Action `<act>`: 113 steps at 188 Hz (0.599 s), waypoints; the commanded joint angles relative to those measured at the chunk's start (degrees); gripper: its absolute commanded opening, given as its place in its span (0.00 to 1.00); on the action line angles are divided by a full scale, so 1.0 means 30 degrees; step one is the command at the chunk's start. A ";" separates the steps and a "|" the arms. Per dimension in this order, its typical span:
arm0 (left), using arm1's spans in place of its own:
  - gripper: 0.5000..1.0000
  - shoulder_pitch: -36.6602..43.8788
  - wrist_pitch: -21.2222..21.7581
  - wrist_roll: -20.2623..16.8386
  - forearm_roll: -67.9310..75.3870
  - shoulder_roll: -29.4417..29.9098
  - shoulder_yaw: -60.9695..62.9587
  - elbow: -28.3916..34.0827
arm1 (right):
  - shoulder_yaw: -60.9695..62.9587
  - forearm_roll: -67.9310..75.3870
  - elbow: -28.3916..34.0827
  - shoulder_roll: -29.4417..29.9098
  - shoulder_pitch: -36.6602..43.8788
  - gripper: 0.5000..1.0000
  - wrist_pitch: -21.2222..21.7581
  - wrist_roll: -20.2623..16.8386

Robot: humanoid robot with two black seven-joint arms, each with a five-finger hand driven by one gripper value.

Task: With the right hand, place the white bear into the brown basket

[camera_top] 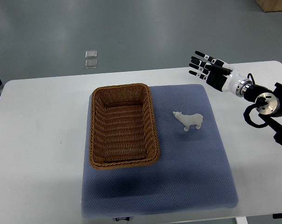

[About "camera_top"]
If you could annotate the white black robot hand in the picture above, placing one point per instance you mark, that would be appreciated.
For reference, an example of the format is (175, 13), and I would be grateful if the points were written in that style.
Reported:
(224, 78)

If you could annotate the white toy polar bear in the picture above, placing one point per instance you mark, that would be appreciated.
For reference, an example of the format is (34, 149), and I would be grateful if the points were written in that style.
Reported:
(189, 120)

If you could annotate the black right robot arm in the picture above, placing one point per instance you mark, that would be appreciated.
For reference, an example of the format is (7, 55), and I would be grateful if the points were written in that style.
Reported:
(266, 104)

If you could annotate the brown wicker basket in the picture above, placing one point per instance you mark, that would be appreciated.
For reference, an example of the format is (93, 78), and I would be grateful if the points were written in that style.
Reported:
(122, 130)

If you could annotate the wooden box corner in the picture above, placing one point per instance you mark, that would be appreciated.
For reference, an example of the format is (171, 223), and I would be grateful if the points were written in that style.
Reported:
(270, 5)

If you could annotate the blue textured mat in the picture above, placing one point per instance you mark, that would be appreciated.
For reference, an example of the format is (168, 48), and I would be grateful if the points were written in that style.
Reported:
(192, 173)

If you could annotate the upper metal floor plate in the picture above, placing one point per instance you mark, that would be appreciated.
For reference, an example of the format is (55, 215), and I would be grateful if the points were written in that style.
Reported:
(91, 53)

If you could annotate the black table control panel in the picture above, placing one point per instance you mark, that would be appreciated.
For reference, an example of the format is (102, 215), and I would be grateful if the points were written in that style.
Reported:
(277, 216)

